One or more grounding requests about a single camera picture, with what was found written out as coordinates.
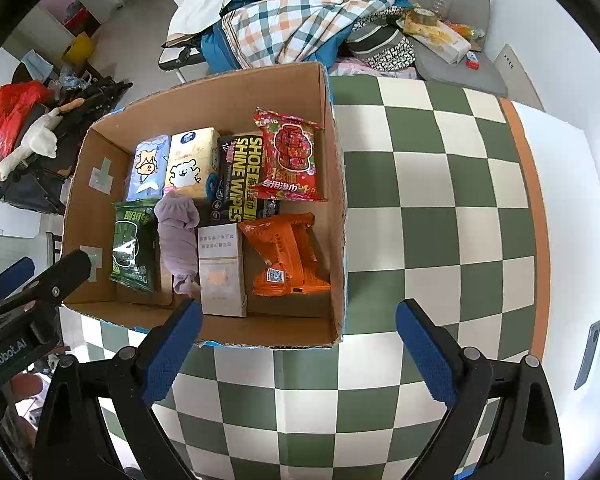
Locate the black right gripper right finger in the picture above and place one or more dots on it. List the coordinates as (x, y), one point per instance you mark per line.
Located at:
(524, 441)

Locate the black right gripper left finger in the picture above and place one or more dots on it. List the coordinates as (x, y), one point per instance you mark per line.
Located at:
(73, 440)

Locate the purple soft cloth toy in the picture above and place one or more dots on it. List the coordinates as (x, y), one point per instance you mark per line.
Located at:
(178, 219)

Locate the white silver carton box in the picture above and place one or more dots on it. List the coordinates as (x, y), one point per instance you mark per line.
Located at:
(222, 287)

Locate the blue cartoon tissue pack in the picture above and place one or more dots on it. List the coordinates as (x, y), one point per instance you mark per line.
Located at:
(148, 170)

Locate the orange snack bag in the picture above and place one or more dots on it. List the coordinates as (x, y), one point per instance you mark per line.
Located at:
(284, 244)

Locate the red snack bag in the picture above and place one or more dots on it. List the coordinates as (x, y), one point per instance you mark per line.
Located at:
(288, 158)

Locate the dark phone on table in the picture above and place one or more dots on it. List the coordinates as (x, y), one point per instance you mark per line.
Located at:
(588, 355)

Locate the black tripod pile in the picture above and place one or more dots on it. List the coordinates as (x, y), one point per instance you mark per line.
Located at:
(33, 174)

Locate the white plush toy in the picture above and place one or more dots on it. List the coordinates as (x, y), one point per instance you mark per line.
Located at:
(39, 139)

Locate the red plastic bag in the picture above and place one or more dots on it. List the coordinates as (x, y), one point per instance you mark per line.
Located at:
(16, 102)

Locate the yellow bear tissue pack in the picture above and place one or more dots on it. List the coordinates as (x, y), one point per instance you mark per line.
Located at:
(193, 164)

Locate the black shoe wipes pack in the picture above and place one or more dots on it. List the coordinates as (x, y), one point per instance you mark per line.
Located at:
(239, 171)

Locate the green white checkered mat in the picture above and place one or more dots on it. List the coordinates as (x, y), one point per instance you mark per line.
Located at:
(424, 196)

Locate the yellow bin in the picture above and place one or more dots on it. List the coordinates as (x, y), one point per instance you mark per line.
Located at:
(79, 51)

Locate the blue quilt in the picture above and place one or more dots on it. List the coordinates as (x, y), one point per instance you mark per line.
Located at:
(220, 45)

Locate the white chair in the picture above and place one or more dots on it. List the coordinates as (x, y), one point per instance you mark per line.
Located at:
(185, 52)

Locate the small red white can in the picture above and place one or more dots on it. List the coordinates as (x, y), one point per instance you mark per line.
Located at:
(472, 61)

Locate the yellow white snack package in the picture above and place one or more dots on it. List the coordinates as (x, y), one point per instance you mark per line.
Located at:
(446, 43)

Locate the plaid blanket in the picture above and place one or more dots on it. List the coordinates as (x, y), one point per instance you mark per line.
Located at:
(305, 10)

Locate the black white patterned bag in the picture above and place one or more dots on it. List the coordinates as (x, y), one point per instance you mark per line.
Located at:
(381, 45)

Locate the grey cushioned chair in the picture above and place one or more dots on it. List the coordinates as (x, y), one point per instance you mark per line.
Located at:
(469, 19)

